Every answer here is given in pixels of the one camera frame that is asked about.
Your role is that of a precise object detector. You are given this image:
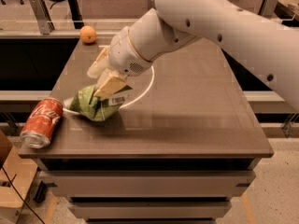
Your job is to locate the orange fruit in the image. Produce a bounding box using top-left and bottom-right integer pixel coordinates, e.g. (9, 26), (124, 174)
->
(79, 25), (96, 44)

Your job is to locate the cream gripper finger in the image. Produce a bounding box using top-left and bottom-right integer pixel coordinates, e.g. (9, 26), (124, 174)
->
(93, 68), (127, 99)
(87, 47), (109, 78)

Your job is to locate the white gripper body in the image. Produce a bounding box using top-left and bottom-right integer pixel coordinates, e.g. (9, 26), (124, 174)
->
(108, 26), (152, 77)

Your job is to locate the green jalapeno chip bag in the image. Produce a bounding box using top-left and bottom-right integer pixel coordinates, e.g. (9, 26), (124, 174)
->
(63, 85), (132, 121)

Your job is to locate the right metal bracket post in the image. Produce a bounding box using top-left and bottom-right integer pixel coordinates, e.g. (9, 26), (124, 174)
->
(259, 0), (278, 17)

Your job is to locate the red coke can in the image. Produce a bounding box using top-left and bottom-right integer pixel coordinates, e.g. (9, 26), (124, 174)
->
(20, 97), (63, 148)

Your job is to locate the grey drawer cabinet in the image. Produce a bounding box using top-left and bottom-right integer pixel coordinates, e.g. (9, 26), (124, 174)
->
(40, 170), (255, 224)

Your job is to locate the middle metal bracket post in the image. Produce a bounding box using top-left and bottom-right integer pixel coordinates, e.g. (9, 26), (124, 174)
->
(148, 0), (155, 9)

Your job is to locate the wooden box with cable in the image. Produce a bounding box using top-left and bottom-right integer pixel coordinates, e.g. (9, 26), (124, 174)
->
(0, 131), (36, 224)

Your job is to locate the metal bracket post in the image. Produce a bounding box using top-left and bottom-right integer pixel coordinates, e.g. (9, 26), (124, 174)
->
(259, 0), (278, 17)
(148, 0), (155, 9)
(29, 0), (54, 35)

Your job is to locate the left metal bracket post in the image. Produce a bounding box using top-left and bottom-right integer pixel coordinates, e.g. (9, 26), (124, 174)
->
(29, 0), (54, 35)

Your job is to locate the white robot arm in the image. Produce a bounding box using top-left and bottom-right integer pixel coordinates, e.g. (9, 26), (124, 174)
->
(87, 0), (299, 109)

